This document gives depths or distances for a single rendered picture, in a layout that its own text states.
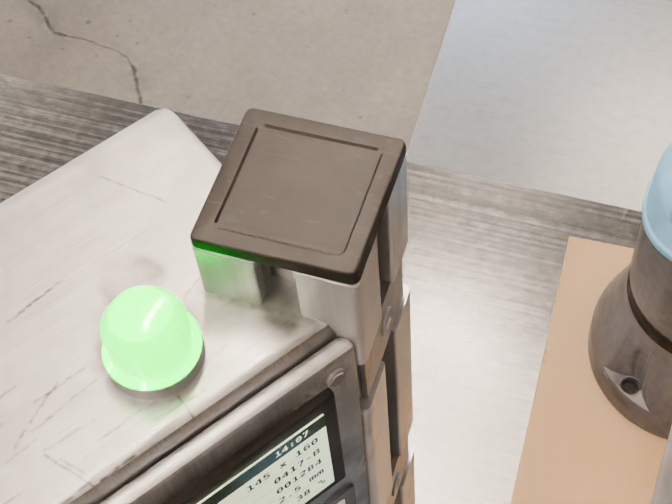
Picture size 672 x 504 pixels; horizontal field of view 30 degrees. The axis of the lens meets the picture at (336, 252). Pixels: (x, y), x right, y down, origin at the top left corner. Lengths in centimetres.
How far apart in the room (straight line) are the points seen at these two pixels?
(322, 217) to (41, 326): 8
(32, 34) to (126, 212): 218
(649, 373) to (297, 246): 60
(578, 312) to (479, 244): 17
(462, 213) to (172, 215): 79
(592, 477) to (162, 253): 61
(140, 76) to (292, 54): 29
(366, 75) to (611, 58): 113
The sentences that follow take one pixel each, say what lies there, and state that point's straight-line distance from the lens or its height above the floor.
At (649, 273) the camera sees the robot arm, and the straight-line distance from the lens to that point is 83.
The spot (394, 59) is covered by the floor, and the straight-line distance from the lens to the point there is 236.
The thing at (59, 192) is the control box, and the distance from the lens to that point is 36.
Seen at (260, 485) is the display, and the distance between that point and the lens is 35.
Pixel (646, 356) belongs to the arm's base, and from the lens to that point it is 89.
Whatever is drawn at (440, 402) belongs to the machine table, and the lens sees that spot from 104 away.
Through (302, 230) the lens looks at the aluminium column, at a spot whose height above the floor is 150.
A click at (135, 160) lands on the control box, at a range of 37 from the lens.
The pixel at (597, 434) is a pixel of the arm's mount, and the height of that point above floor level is 93.
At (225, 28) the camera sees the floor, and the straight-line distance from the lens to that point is 245.
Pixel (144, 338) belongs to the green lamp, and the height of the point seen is 150.
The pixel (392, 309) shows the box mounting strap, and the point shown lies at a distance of 37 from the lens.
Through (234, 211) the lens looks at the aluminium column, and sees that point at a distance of 32.
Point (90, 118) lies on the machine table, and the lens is 124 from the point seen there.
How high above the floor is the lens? 176
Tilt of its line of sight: 57 degrees down
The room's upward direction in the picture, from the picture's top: 6 degrees counter-clockwise
